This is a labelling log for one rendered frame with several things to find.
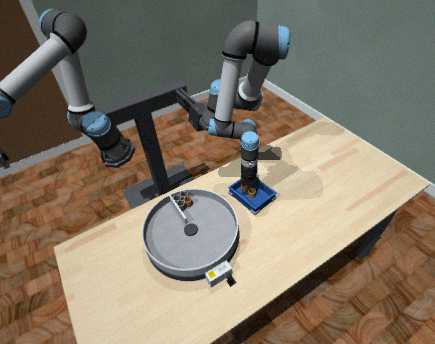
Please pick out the grey round turntable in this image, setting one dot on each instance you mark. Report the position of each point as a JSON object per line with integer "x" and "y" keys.
{"x": 202, "y": 237}

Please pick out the blue open-top crate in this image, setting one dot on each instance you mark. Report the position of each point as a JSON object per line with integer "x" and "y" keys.
{"x": 263, "y": 194}

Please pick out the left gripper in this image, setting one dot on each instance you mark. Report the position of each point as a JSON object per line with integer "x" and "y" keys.
{"x": 248, "y": 172}

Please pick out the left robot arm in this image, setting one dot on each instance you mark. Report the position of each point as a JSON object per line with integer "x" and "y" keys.
{"x": 270, "y": 43}

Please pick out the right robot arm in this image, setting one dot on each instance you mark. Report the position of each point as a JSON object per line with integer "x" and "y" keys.
{"x": 71, "y": 32}

